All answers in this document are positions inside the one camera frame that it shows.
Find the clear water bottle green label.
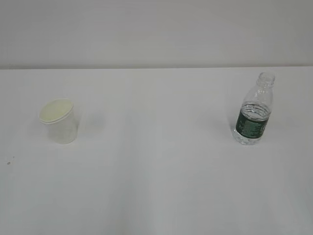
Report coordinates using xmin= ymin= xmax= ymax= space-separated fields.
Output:
xmin=233 ymin=72 xmax=275 ymax=145

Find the white paper cup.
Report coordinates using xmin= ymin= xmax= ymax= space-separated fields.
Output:
xmin=39 ymin=98 xmax=78 ymax=144

